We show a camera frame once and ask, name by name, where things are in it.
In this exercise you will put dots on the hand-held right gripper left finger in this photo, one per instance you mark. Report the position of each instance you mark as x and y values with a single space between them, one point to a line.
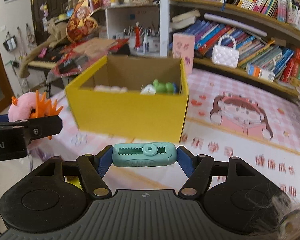
106 161

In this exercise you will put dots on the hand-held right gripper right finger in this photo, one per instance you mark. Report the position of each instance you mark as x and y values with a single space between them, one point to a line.
185 161

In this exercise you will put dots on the orange hair claw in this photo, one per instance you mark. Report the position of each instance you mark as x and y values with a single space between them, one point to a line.
43 107

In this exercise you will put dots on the small pink plush toy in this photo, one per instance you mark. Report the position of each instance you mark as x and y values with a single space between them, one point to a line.
20 107

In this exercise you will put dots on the teal correction tape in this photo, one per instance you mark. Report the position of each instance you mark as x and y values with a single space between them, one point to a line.
140 160

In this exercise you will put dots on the yellow cardboard box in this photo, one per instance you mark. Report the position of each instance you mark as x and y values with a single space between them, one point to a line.
130 115

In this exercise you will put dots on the large pink plush pig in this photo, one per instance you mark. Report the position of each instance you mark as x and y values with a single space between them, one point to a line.
110 89

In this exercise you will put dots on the green toy with blue cap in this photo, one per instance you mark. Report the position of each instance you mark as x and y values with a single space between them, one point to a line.
165 86

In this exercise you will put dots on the white charger plug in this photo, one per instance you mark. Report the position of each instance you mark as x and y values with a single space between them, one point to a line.
148 90

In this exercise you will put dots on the pink printed table mat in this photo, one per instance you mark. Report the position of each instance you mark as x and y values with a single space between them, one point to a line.
215 135

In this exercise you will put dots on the black piano keyboard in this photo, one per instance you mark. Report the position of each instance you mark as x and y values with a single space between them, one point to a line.
52 57

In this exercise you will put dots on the hanging striped bag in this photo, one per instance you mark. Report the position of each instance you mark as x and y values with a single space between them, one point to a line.
10 42

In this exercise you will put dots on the brown plush toy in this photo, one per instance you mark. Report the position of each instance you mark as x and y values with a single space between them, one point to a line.
52 35

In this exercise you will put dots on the brown cardboard box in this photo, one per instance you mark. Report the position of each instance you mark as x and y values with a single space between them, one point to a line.
97 47

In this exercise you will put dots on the red flat packet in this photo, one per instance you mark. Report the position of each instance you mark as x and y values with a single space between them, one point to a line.
120 48

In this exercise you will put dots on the pink printed canister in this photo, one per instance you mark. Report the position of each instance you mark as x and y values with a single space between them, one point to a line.
183 52

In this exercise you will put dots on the red cartoon foil bag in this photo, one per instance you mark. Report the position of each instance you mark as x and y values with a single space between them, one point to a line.
81 22

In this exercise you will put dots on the white quilted pearl handbag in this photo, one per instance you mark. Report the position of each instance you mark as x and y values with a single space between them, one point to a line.
225 56

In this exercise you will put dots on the orange blue white carton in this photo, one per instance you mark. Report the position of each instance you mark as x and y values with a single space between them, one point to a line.
261 73

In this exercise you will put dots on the fluffy grey fur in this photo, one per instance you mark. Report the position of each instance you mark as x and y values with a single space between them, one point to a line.
290 215

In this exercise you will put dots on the pen cup with pens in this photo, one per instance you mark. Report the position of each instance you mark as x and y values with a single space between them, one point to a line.
147 42

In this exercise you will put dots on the dark wooden door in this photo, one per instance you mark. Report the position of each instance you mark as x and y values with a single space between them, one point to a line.
50 0

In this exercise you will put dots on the white shelf unit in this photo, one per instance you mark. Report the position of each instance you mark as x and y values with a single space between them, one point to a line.
120 17

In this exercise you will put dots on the stack of thick pale books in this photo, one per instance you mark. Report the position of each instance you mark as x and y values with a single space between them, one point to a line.
185 20

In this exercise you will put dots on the lavender rolled sheet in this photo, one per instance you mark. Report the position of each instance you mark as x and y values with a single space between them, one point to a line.
235 23

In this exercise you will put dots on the red thick dictionaries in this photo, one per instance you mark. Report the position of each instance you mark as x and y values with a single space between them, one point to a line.
298 67

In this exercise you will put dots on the clear bottle with pink label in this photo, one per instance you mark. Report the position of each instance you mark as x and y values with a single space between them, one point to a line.
281 7

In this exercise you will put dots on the clear marker pen holder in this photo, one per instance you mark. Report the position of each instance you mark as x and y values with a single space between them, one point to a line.
293 13

